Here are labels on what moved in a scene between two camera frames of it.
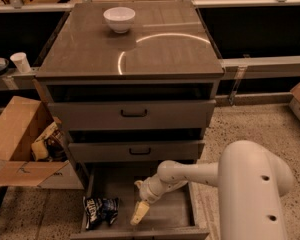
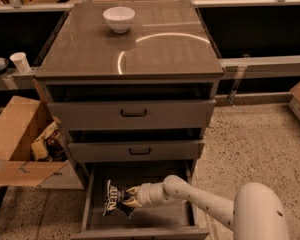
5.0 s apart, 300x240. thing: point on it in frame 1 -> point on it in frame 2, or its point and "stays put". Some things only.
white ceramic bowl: x=119 y=18 stays put
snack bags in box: x=52 y=146 stays put
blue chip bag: x=98 y=210 -> x=115 y=198
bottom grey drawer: x=179 y=215 stays put
